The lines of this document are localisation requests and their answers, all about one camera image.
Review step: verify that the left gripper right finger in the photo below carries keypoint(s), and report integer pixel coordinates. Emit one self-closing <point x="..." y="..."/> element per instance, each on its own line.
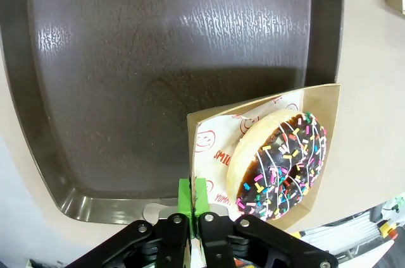
<point x="228" y="242"/>

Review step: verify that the yellow emergency stop box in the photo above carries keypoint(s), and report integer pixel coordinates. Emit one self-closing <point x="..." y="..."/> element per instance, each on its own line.
<point x="387" y="230"/>

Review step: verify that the printed white paper liner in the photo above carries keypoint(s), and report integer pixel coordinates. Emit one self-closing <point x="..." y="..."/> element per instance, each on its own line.
<point x="221" y="129"/>

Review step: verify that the dark donut with white drizzle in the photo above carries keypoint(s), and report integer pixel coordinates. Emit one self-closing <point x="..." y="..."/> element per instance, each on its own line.
<point x="284" y="135"/>

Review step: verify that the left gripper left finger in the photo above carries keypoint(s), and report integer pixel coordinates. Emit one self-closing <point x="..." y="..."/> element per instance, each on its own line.
<point x="171" y="242"/>

